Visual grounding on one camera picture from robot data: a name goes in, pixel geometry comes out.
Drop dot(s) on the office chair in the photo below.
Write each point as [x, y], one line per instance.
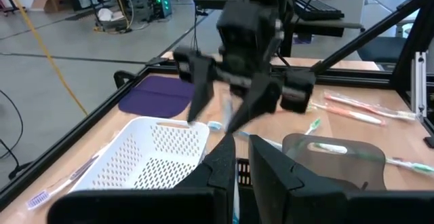
[383, 49]

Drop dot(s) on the white bag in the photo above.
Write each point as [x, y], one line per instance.
[105, 14]

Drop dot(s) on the grey desk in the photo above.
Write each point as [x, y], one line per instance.
[349, 10]

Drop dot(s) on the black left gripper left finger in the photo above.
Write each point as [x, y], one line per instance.
[220, 173]

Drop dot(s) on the dark blue fabric mat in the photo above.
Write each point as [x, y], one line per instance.
[152, 98]

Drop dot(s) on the cardboard box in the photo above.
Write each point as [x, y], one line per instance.
[51, 3]

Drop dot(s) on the silver aluminium extrusion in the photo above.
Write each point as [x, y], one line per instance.
[418, 81]

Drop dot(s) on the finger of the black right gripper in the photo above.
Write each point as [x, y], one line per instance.
[202, 81]
[261, 98]

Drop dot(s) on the smoky translucent grey bin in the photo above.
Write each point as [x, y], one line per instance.
[339, 169]

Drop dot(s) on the green toothbrush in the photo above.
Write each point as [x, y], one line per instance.
[417, 167]
[313, 125]

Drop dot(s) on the black perforated plastic basket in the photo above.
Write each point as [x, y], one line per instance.
[244, 173]

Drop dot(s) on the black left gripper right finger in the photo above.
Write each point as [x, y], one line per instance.
[271, 183]

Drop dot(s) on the computer tower green lights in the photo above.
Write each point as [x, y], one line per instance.
[161, 5]

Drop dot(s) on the purple toothbrush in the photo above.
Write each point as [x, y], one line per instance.
[37, 199]

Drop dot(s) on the black keyboard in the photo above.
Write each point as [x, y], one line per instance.
[318, 12]

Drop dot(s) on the white perforated plastic basket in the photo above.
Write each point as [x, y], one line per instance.
[135, 149]

